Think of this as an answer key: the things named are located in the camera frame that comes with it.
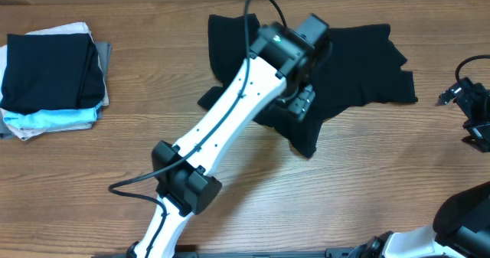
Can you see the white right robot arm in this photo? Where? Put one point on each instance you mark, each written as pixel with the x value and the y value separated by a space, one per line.
pixel 461 225

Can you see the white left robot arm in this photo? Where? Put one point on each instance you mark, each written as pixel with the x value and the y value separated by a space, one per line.
pixel 274 72

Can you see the folded light blue shirt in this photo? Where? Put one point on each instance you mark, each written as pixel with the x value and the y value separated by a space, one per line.
pixel 46 119

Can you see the black polo shirt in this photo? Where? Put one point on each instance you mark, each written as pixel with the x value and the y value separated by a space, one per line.
pixel 364 67

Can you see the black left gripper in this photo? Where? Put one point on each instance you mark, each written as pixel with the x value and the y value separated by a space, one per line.
pixel 299 105

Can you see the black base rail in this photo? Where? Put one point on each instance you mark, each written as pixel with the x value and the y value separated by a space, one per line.
pixel 328 253

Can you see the folded black shirt on stack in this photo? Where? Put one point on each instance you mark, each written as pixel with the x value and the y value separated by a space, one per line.
pixel 57 71

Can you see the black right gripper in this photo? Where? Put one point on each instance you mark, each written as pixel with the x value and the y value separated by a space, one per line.
pixel 465 100

